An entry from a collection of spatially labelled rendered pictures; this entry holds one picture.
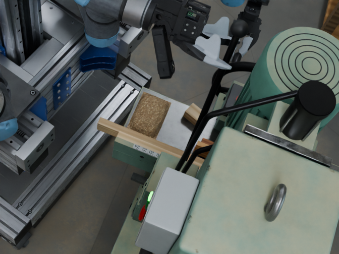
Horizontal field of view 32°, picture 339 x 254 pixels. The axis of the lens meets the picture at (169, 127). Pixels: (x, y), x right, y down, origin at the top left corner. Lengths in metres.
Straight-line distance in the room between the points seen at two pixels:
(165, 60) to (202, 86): 1.52
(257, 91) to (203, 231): 0.32
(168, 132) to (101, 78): 0.89
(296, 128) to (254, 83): 0.18
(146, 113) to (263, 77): 0.61
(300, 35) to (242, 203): 0.35
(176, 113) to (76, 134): 0.76
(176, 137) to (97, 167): 0.95
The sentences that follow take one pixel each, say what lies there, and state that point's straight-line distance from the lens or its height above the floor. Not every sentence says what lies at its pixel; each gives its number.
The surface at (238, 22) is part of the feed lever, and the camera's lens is 1.16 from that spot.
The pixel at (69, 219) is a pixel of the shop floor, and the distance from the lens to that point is 2.47.
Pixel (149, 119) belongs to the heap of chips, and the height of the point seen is 0.93.
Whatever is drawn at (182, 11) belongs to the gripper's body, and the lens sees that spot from 1.20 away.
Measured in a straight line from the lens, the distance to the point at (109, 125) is 1.58.
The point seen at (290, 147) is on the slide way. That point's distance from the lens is 0.99.
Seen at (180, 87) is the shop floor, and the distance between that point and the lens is 2.74.
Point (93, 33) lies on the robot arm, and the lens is 1.33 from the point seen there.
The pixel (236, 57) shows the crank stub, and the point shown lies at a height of 0.88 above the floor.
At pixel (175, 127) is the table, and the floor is 0.90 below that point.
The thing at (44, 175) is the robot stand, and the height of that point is 0.21.
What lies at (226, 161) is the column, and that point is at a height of 1.52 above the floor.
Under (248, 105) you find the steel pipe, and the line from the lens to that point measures 0.92.
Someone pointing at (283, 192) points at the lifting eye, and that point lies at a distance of 0.88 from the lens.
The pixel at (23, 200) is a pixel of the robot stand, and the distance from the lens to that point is 2.27.
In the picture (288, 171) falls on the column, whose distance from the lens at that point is 0.97.
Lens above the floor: 2.37
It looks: 64 degrees down
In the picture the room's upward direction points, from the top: 20 degrees clockwise
